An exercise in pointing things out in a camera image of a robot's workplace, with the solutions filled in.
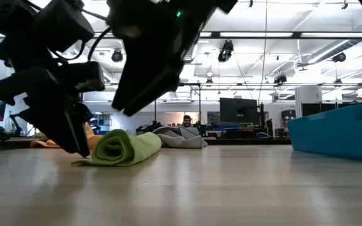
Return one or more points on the white pillar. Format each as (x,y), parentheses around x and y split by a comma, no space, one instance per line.
(308,100)

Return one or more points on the person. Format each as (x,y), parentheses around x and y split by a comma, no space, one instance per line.
(187,120)

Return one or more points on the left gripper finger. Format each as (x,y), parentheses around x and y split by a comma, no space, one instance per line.
(80,132)
(55,128)

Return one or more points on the long ceiling light strip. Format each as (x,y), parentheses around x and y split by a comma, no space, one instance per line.
(256,34)

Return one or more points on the grey microfiber towel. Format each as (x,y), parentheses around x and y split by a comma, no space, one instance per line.
(184,139)

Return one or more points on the black background rig frame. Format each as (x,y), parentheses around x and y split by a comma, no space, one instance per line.
(190,84)

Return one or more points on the black cabinet row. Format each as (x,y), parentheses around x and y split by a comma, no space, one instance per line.
(325,109)

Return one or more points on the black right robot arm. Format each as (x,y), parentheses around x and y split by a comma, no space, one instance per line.
(200,9)

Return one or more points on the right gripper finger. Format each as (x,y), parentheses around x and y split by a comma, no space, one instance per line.
(149,88)
(124,91)

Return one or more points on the orange microfiber towel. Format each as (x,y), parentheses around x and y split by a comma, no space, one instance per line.
(94,141)

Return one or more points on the green microfiber towel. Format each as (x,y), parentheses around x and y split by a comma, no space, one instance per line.
(130,147)

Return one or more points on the teal plastic basket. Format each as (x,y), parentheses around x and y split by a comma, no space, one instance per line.
(335,135)

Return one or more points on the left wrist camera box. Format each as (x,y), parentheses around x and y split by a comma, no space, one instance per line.
(83,77)

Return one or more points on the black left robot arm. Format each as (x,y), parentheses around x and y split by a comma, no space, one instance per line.
(61,25)

